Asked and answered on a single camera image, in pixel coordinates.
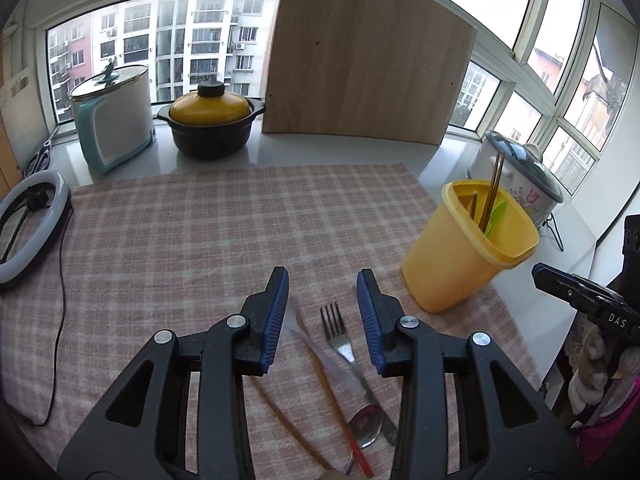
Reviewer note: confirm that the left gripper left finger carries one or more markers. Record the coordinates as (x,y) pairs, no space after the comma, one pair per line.
(177,410)

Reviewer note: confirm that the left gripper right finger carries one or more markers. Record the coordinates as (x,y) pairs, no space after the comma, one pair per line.
(466,412)

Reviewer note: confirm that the red chopstick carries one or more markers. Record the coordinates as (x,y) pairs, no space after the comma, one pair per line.
(492,192)
(471,208)
(290,428)
(330,395)

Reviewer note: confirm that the steel spoon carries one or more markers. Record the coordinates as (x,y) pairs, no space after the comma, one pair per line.
(366,425)

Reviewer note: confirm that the green plastic spoon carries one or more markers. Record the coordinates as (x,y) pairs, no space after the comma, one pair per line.
(496,216)

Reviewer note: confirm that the steel fork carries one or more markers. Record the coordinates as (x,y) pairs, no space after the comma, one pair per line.
(338,339)

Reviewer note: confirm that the gloved right hand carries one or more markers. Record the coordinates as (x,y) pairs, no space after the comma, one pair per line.
(608,395)

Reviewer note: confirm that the floral white slow cooker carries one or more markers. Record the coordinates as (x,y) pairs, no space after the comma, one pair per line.
(524,176)

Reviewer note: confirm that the pink plaid table cloth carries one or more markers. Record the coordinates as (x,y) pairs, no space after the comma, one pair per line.
(182,251)

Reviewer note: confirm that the yellow plastic utensil container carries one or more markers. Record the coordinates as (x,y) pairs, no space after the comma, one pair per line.
(452,257)

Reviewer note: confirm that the black pot yellow lid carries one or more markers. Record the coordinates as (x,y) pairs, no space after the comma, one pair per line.
(211,123)

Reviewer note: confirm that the teal white electric cooker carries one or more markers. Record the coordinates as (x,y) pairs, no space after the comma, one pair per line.
(113,116)

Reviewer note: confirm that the white plastic cutting board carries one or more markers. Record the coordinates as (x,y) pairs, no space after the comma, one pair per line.
(22,116)

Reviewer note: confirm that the large light wooden board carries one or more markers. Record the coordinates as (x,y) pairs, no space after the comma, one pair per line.
(383,69)

